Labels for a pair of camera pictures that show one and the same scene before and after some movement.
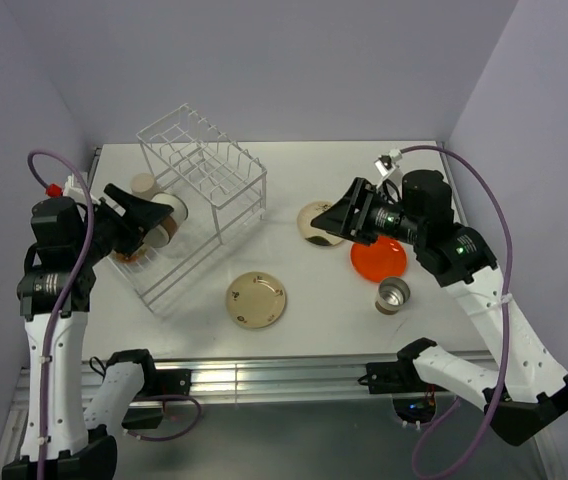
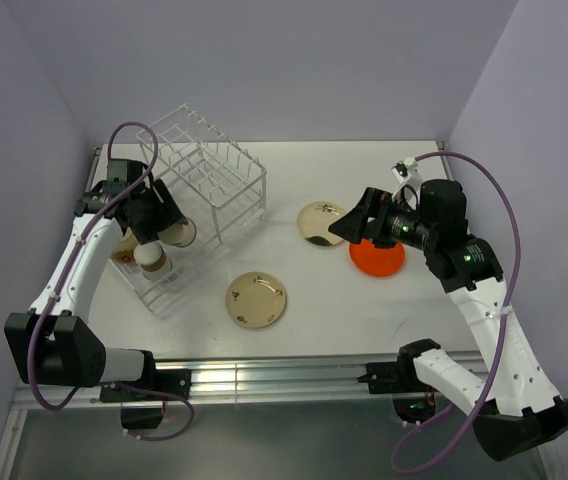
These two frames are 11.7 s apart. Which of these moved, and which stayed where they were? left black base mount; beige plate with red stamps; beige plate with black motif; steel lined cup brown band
Moved: steel lined cup brown band
Stayed: beige plate with red stamps; beige plate with black motif; left black base mount
